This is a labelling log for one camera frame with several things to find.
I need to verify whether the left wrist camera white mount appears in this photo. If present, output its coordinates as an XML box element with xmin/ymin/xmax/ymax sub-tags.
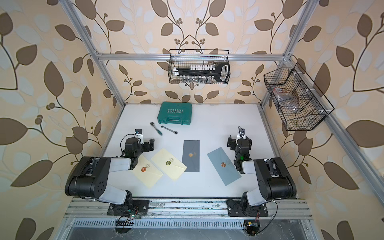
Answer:
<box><xmin>134</xmin><ymin>129</ymin><xmax>144</xmax><ymax>145</ymax></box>

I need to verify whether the black socket set holder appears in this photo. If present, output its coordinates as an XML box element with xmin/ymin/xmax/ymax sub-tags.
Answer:
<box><xmin>169</xmin><ymin>62</ymin><xmax>231</xmax><ymax>83</ymax></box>

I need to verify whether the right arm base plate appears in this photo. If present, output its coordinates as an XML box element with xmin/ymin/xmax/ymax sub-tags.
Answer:
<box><xmin>226</xmin><ymin>199</ymin><xmax>269</xmax><ymax>217</ymax></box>

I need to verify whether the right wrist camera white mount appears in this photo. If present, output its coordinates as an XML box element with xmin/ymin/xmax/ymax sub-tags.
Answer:
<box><xmin>237</xmin><ymin>126</ymin><xmax>246</xmax><ymax>140</ymax></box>

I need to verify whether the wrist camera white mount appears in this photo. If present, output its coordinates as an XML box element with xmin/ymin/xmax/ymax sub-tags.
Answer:
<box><xmin>237</xmin><ymin>126</ymin><xmax>246</xmax><ymax>140</ymax></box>
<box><xmin>134</xmin><ymin>129</ymin><xmax>144</xmax><ymax>145</ymax></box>

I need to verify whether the green tool case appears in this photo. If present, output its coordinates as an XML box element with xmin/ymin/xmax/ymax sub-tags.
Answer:
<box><xmin>157</xmin><ymin>102</ymin><xmax>193</xmax><ymax>125</ymax></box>

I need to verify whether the black wire basket back wall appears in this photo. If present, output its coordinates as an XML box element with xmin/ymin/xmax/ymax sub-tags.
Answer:
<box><xmin>168</xmin><ymin>49</ymin><xmax>231</xmax><ymax>84</ymax></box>

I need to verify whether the black wire basket right wall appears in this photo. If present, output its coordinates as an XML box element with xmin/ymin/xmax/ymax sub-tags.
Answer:
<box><xmin>264</xmin><ymin>63</ymin><xmax>335</xmax><ymax>131</ymax></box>

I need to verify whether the right electronics board with wires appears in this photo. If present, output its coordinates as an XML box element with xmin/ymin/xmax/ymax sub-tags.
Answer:
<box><xmin>243</xmin><ymin>217</ymin><xmax>260</xmax><ymax>236</ymax></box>

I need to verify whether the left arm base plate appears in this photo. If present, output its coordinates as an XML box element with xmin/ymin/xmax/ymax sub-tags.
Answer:
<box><xmin>107</xmin><ymin>200</ymin><xmax>150</xmax><ymax>216</ymax></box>

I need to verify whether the electronics board with wires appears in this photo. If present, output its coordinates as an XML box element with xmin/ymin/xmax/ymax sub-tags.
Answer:
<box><xmin>243</xmin><ymin>217</ymin><xmax>260</xmax><ymax>236</ymax></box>
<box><xmin>115</xmin><ymin>208</ymin><xmax>139</xmax><ymax>234</ymax></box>

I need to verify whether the black wire basket wall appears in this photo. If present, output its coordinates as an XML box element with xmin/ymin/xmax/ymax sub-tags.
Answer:
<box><xmin>168</xmin><ymin>49</ymin><xmax>231</xmax><ymax>84</ymax></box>
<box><xmin>264</xmin><ymin>63</ymin><xmax>335</xmax><ymax>131</ymax></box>

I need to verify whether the ratchet wrench green handle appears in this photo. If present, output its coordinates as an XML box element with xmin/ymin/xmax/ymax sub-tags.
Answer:
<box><xmin>150</xmin><ymin>122</ymin><xmax>163</xmax><ymax>136</ymax></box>

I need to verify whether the dark grey envelope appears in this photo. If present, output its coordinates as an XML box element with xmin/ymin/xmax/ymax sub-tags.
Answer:
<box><xmin>182</xmin><ymin>140</ymin><xmax>200</xmax><ymax>173</ymax></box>

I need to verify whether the yellow envelope green seal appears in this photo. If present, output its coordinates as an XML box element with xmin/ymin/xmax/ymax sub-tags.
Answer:
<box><xmin>151</xmin><ymin>149</ymin><xmax>187</xmax><ymax>181</ymax></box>

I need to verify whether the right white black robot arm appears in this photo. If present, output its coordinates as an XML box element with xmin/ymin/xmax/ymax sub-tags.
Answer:
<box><xmin>226</xmin><ymin>135</ymin><xmax>297</xmax><ymax>217</ymax></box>

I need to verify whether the left electronics board with wires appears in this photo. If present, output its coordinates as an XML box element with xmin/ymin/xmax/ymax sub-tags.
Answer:
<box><xmin>115</xmin><ymin>208</ymin><xmax>139</xmax><ymax>234</ymax></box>

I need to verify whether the light blue envelope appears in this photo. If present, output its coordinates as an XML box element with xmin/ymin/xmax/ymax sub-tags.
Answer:
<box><xmin>207</xmin><ymin>148</ymin><xmax>241</xmax><ymax>186</ymax></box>

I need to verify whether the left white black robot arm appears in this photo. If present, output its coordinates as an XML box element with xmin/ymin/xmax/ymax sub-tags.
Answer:
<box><xmin>65</xmin><ymin>134</ymin><xmax>155</xmax><ymax>219</ymax></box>

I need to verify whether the clear plastic bag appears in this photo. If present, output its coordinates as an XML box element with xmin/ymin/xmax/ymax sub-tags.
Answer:
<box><xmin>273</xmin><ymin>87</ymin><xmax>300</xmax><ymax>112</ymax></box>

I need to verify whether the yellow envelope red seal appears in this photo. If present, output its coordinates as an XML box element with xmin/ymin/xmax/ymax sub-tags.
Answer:
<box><xmin>133</xmin><ymin>155</ymin><xmax>163</xmax><ymax>189</ymax></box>

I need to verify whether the silver combination wrench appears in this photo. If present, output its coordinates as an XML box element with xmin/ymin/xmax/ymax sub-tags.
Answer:
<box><xmin>161</xmin><ymin>126</ymin><xmax>178</xmax><ymax>135</ymax></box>

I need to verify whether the aluminium rail front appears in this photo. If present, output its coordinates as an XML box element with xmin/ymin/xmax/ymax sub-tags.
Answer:
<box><xmin>64</xmin><ymin>198</ymin><xmax>313</xmax><ymax>220</ymax></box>

